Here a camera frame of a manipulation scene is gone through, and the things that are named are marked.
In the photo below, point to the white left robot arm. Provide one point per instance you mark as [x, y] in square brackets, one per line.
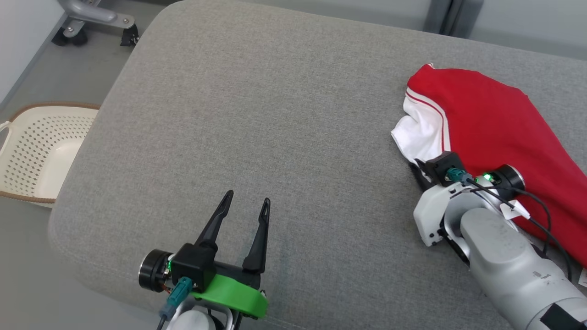
[197, 321]

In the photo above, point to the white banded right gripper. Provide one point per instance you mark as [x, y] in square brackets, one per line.
[429, 215]

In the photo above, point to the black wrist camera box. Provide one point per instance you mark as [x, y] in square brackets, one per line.
[192, 268]
[442, 165]

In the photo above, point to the red jersey shirt white sleeves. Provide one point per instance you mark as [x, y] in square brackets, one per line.
[495, 119]

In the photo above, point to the grey cart base with casters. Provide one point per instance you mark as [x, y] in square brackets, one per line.
[91, 11]

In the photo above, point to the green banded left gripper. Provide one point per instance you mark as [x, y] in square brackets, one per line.
[229, 298]

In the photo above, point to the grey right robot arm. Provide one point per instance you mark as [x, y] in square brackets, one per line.
[504, 256]

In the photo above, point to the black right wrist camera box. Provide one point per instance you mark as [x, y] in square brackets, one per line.
[442, 165]

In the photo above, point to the cream perforated laundry basket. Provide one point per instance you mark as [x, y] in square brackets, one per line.
[41, 151]

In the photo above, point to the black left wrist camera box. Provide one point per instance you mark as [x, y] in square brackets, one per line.
[192, 268]

